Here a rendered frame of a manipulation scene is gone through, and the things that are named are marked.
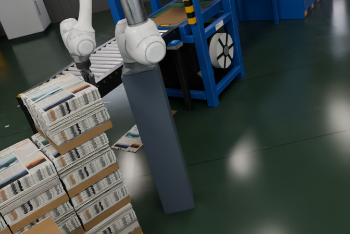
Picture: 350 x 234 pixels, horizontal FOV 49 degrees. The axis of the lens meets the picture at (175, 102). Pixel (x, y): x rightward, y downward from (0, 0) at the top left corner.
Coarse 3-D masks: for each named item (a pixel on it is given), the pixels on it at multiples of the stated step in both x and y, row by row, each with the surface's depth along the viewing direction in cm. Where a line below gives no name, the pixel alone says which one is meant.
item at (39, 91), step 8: (56, 80) 206; (64, 80) 203; (72, 80) 201; (40, 88) 202; (48, 88) 199; (56, 88) 197; (24, 96) 197; (32, 96) 194; (40, 96) 192; (24, 104) 201; (32, 112) 194; (40, 128) 200
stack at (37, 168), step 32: (0, 160) 193; (32, 160) 186; (64, 160) 183; (96, 160) 193; (0, 192) 168; (32, 192) 176; (64, 192) 187; (96, 192) 198; (128, 192) 210; (0, 224) 172; (32, 224) 182; (64, 224) 192; (128, 224) 215
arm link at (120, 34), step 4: (120, 20) 203; (124, 20) 199; (116, 24) 202; (120, 24) 198; (124, 24) 197; (116, 28) 200; (120, 28) 197; (124, 28) 196; (116, 32) 200; (120, 32) 198; (124, 32) 197; (116, 36) 201; (120, 36) 198; (124, 36) 196; (116, 40) 204; (120, 40) 198; (124, 40) 195; (120, 44) 200; (124, 44) 195; (120, 48) 204; (124, 48) 197; (120, 52) 206; (124, 52) 200; (124, 56) 205; (128, 56) 200; (124, 60) 207; (128, 60) 205; (132, 60) 204
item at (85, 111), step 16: (64, 96) 185; (80, 96) 180; (96, 96) 185; (48, 112) 174; (64, 112) 178; (80, 112) 182; (96, 112) 187; (48, 128) 175; (64, 128) 179; (80, 128) 184
